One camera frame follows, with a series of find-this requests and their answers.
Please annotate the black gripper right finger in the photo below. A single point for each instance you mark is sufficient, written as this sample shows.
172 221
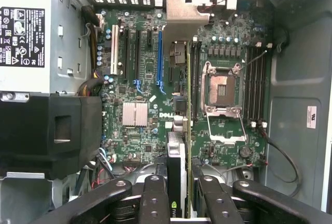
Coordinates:
215 203

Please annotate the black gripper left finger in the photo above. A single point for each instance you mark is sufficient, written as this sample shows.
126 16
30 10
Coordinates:
153 198

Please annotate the metal socket cover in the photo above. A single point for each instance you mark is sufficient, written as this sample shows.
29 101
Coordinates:
228 139

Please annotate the silver chipset heatsink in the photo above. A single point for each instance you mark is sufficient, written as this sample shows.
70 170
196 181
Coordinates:
135 113

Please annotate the CPU socket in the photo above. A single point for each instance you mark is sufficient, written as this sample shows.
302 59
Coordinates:
223 89

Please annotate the metal disk bay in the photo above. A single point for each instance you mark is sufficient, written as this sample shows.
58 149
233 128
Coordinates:
23 195

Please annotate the green Dell motherboard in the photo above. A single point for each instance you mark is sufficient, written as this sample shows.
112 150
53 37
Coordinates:
145 60

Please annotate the blue expansion slot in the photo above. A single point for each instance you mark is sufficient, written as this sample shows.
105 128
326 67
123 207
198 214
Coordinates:
160 58

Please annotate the black expansion slot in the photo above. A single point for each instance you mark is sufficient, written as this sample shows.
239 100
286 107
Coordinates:
127 53
138 53

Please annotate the open black PC case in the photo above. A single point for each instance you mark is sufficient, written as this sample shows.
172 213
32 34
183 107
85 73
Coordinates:
298 78

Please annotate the thin metal locking lever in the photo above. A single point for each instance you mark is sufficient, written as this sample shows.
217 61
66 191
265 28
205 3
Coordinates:
255 58

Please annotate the white expansion slot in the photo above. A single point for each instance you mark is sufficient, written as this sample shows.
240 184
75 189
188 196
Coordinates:
114 50

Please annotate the grey power supply unit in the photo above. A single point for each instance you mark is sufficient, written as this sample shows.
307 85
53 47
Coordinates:
26 78

